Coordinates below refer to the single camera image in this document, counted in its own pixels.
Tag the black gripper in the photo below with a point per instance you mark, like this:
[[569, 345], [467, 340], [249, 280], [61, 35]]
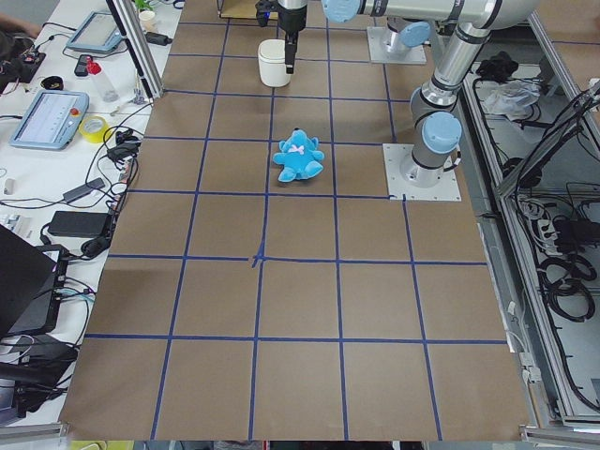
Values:
[[290, 20]]

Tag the white trash can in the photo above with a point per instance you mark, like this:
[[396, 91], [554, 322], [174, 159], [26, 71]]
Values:
[[272, 68]]

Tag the blue plush toy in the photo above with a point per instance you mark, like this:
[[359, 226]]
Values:
[[299, 157]]

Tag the black adapter far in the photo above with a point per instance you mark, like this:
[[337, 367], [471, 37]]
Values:
[[158, 39]]

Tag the paper cup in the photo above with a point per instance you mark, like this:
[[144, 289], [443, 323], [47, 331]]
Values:
[[148, 21]]

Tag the clear bottle red cap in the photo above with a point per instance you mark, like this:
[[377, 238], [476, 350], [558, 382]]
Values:
[[101, 81]]

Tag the teach pendant far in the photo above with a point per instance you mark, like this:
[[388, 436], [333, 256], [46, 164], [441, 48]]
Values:
[[98, 33]]

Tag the teach pendant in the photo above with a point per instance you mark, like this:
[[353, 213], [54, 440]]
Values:
[[51, 121], [98, 33]]

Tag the black phone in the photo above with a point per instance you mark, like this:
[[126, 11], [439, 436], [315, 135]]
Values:
[[81, 66]]

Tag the yellow tape roll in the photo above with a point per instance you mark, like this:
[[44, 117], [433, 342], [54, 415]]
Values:
[[93, 129]]

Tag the white crumpled cloth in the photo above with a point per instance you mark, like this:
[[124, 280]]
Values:
[[514, 100]]

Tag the black small bowl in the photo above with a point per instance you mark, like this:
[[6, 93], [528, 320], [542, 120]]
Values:
[[54, 83]]

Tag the teach pendant near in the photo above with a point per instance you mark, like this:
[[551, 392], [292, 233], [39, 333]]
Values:
[[51, 121]]

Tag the grey power adapter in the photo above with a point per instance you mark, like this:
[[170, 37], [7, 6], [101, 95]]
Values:
[[83, 190]]

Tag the brown paper table mat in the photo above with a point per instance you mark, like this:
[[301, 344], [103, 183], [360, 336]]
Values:
[[236, 306]]

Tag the black power brick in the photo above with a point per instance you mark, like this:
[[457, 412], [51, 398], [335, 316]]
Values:
[[78, 224]]

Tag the white power strip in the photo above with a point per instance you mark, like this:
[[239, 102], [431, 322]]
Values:
[[546, 230]]

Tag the black laptop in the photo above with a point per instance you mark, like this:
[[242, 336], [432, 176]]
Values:
[[31, 278]]

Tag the wooden box frame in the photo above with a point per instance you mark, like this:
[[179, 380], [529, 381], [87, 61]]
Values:
[[237, 9]]

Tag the aluminium frame post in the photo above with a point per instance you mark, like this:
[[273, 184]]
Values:
[[128, 24]]

